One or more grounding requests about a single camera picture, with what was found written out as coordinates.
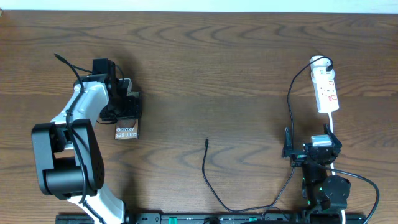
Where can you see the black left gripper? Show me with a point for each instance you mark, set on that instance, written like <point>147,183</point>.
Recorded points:
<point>107,116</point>

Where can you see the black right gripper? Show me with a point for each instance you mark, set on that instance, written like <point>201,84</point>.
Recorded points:
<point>287,147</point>

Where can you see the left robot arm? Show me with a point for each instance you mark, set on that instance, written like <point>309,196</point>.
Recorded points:
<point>67,156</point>

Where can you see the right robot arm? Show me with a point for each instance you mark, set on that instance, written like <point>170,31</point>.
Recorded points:
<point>326,194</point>

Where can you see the white USB charger adapter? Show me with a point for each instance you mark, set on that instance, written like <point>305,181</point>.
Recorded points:
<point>320,63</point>

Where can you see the white power strip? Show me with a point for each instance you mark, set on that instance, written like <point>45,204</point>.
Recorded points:
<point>325,90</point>

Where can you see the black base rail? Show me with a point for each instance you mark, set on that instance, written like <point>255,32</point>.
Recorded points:
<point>272,217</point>

